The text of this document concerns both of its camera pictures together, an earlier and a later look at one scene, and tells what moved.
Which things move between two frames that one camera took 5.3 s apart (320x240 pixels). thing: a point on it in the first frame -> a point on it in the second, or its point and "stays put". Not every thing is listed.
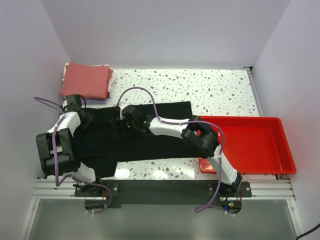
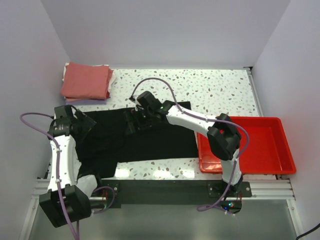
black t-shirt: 98,147 stays put
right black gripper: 119,122 -> 132,114
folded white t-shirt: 65,70 stays put
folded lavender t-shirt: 93,101 stays put
